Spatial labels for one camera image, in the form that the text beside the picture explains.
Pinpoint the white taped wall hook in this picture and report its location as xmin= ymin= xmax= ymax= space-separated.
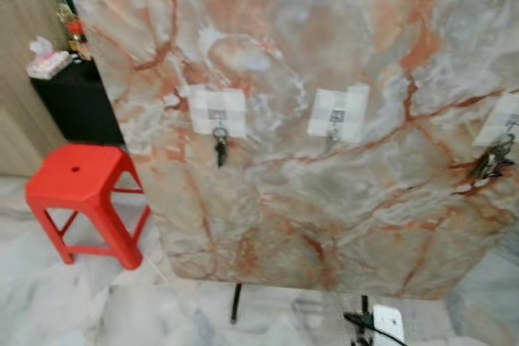
xmin=307 ymin=84 xmax=371 ymax=143
xmin=474 ymin=92 xmax=519 ymax=147
xmin=187 ymin=86 xmax=247 ymax=139

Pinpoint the black TV console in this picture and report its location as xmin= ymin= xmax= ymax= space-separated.
xmin=29 ymin=58 xmax=127 ymax=149

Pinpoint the marble pattern table top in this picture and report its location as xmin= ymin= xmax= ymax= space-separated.
xmin=68 ymin=0 xmax=519 ymax=299

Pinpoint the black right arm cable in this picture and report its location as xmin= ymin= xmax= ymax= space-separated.
xmin=341 ymin=309 xmax=383 ymax=346

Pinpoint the single black key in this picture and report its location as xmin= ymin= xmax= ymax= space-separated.
xmin=212 ymin=125 xmax=230 ymax=168

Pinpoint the red plastic stool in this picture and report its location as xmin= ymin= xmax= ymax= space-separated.
xmin=24 ymin=143 xmax=153 ymax=271

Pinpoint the pink tissue pack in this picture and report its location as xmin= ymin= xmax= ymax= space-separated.
xmin=26 ymin=35 xmax=73 ymax=80

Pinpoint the light wooden cabinet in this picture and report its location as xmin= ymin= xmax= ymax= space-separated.
xmin=0 ymin=0 xmax=83 ymax=179

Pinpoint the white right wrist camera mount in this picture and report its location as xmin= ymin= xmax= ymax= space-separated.
xmin=371 ymin=303 xmax=405 ymax=346

